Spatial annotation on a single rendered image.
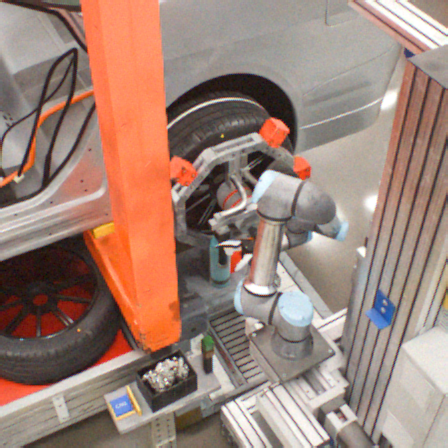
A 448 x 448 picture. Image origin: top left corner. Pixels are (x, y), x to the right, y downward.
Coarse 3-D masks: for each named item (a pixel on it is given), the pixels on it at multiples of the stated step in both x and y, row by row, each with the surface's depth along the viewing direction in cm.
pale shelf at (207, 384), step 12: (192, 360) 295; (204, 372) 291; (132, 384) 287; (204, 384) 287; (216, 384) 287; (108, 396) 284; (120, 396) 284; (192, 396) 284; (204, 396) 286; (108, 408) 282; (144, 408) 280; (168, 408) 280; (120, 420) 277; (132, 420) 277; (144, 420) 277; (120, 432) 275
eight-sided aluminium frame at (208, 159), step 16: (224, 144) 284; (240, 144) 287; (256, 144) 284; (208, 160) 279; (224, 160) 282; (288, 160) 300; (176, 192) 285; (192, 192) 285; (176, 208) 287; (176, 224) 294; (192, 240) 305; (208, 240) 313
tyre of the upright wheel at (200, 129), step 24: (216, 96) 296; (240, 96) 302; (168, 120) 292; (192, 120) 287; (216, 120) 285; (240, 120) 286; (264, 120) 293; (168, 144) 286; (192, 144) 281; (288, 144) 307
